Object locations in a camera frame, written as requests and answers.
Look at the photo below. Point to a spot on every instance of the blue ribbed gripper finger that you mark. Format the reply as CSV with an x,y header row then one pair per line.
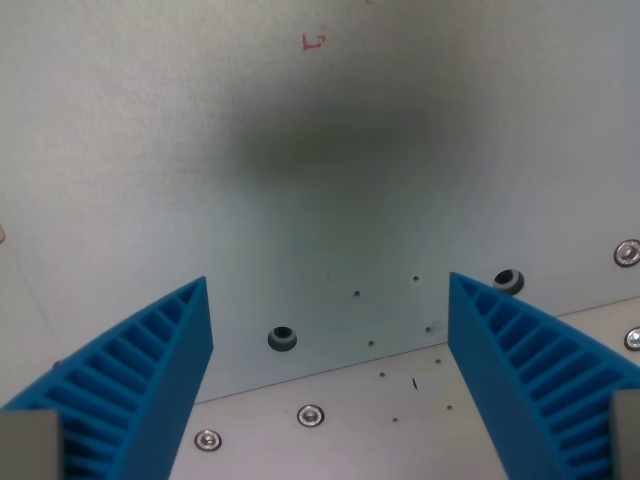
x,y
505,370
150,380

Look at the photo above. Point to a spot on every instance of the silver countersunk screw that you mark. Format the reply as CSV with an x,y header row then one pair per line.
x,y
634,338
628,252
208,440
310,415

